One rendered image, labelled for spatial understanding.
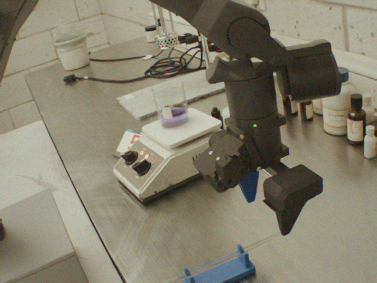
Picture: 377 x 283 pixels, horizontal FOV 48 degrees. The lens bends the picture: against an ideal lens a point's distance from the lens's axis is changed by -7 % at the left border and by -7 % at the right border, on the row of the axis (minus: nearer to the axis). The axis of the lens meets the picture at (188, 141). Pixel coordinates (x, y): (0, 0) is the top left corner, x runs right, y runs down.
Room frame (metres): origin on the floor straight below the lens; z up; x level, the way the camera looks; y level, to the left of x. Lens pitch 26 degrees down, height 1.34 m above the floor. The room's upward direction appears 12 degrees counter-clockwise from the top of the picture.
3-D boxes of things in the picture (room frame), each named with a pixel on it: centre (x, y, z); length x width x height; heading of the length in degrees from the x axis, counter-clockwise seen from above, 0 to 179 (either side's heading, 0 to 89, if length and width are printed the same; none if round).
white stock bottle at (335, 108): (0.82, -0.32, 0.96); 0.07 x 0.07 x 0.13
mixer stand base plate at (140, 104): (1.23, 0.01, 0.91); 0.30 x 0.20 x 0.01; 110
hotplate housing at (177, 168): (0.79, 0.03, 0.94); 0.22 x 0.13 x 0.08; 116
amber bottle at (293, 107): (0.94, -0.25, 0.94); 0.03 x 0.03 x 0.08
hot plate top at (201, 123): (0.80, 0.01, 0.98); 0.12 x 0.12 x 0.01; 26
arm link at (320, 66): (0.48, -0.12, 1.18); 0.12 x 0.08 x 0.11; 88
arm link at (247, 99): (0.48, -0.08, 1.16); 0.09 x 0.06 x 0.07; 88
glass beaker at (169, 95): (0.81, 0.02, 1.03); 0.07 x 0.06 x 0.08; 21
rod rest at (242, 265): (0.46, 0.00, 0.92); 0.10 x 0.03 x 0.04; 107
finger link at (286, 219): (0.42, -0.10, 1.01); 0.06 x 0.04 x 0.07; 107
